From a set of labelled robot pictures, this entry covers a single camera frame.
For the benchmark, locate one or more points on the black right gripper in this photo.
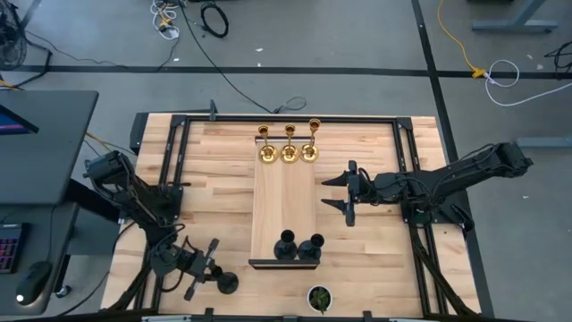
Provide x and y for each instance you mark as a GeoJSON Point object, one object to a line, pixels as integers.
{"type": "Point", "coordinates": [364, 190]}

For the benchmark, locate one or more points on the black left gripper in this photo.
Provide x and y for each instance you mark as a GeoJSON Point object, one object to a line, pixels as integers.
{"type": "Point", "coordinates": [196, 266]}

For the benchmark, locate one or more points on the black candle stick holder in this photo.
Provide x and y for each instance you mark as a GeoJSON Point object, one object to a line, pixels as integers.
{"type": "Point", "coordinates": [309, 251]}
{"type": "Point", "coordinates": [229, 283]}
{"type": "Point", "coordinates": [285, 250]}

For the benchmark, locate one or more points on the gold candle stick holder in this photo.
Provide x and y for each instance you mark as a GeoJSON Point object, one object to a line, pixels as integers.
{"type": "Point", "coordinates": [289, 154]}
{"type": "Point", "coordinates": [309, 153]}
{"type": "Point", "coordinates": [268, 155]}

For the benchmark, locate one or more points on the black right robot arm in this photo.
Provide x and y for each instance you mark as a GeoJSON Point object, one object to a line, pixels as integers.
{"type": "Point", "coordinates": [447, 179]}

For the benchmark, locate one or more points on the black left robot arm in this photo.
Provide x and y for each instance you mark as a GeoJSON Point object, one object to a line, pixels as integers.
{"type": "Point", "coordinates": [134, 197]}

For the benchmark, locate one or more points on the small plant in white pot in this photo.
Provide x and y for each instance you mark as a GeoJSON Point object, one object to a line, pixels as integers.
{"type": "Point", "coordinates": [320, 299]}

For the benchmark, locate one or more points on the black floor tape strip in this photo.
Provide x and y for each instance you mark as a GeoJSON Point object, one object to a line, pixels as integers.
{"type": "Point", "coordinates": [431, 67]}
{"type": "Point", "coordinates": [268, 70]}

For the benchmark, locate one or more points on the desk caster wheel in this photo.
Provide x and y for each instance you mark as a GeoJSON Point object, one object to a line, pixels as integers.
{"type": "Point", "coordinates": [62, 291]}

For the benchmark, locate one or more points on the dark grey desk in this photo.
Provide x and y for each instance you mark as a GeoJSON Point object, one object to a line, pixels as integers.
{"type": "Point", "coordinates": [44, 232]}

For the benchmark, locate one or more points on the black computer mouse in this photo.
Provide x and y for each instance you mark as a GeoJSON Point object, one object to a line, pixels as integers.
{"type": "Point", "coordinates": [32, 282]}

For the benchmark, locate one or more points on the backlit keyboard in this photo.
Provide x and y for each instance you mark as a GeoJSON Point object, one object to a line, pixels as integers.
{"type": "Point", "coordinates": [9, 248]}

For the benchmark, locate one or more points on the black desk panel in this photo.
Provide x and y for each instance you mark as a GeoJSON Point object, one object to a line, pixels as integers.
{"type": "Point", "coordinates": [44, 152]}

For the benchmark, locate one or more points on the grey floor bar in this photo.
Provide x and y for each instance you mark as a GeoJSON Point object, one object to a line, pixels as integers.
{"type": "Point", "coordinates": [543, 142]}

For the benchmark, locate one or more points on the grey table leg foot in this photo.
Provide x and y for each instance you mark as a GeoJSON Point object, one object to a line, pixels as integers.
{"type": "Point", "coordinates": [514, 24]}

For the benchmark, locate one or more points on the computer screen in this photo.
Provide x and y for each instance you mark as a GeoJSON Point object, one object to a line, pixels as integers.
{"type": "Point", "coordinates": [13, 121]}

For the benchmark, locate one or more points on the black floor fan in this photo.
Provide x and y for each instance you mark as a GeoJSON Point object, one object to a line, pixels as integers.
{"type": "Point", "coordinates": [9, 44]}

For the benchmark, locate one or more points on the black aluminium table frame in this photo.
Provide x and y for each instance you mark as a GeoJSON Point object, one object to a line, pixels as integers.
{"type": "Point", "coordinates": [223, 118]}

